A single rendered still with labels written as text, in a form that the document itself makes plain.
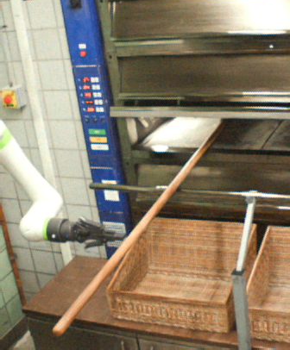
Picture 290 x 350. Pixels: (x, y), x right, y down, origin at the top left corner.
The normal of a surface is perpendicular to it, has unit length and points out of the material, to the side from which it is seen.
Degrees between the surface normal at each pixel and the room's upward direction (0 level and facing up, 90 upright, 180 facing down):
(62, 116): 90
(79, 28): 90
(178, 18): 70
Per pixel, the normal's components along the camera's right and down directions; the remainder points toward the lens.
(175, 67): -0.44, 0.04
